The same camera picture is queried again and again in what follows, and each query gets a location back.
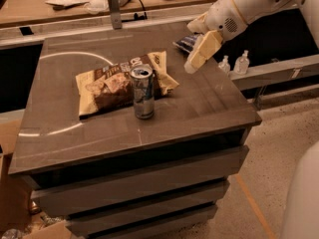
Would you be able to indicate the grey metal rail shelf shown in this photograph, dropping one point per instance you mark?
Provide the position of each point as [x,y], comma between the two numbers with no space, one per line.
[277,72]

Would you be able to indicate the grey drawer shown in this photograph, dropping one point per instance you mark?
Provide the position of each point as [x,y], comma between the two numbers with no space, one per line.
[161,224]
[93,194]
[154,208]

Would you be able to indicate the bottom grey drawer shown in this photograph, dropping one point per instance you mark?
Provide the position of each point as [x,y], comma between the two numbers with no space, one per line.
[161,224]

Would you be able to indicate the top grey drawer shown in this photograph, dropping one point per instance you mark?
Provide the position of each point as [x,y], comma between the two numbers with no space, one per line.
[93,194]

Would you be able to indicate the clear sanitizer bottle right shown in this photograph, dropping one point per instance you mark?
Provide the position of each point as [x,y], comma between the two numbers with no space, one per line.
[242,64]

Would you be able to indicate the clear sanitizer bottle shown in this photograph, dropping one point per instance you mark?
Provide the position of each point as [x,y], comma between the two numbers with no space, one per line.
[224,65]
[242,64]

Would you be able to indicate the blue chip bag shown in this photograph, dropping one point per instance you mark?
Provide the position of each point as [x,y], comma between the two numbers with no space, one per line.
[187,43]

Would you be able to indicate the silver blue redbull can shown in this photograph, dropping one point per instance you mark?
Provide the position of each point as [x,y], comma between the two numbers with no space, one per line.
[142,78]

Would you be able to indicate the middle grey drawer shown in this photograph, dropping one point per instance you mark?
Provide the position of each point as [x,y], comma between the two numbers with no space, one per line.
[154,208]

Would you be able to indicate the grey metal post left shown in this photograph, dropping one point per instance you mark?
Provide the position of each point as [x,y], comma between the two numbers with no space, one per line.
[115,14]

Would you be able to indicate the clear sanitizer bottle left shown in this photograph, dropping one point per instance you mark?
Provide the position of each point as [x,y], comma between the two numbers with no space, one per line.
[224,65]

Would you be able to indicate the cardboard box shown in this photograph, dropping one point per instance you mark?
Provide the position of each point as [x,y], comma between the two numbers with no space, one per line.
[15,208]

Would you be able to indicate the brown sea salt chip bag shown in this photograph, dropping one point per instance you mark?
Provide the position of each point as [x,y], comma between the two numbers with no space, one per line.
[110,87]

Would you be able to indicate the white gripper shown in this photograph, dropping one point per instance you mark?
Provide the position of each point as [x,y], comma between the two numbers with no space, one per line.
[223,18]

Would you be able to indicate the grey drawer cabinet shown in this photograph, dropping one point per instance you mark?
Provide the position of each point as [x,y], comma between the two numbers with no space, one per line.
[55,147]

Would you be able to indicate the wooden background desk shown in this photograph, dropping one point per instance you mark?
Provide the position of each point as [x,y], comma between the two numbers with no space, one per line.
[25,12]

